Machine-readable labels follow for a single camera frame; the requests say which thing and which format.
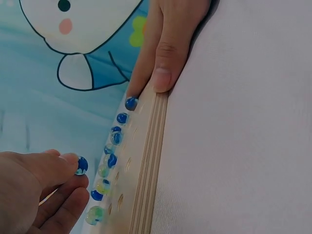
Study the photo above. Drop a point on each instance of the dark blue glass marble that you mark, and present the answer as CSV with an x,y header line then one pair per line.
x,y
131,103

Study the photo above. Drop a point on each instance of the row of glass marbles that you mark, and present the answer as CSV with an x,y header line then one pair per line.
x,y
111,158

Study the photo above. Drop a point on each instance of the person's left hand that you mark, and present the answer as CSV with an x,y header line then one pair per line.
x,y
22,185

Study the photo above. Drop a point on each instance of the person's right hand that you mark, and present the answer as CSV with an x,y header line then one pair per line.
x,y
175,26

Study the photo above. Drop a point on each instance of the wooden board with holes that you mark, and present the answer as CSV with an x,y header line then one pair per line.
x,y
148,156

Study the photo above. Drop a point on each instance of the blue swirl glass marble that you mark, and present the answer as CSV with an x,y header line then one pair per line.
x,y
82,165

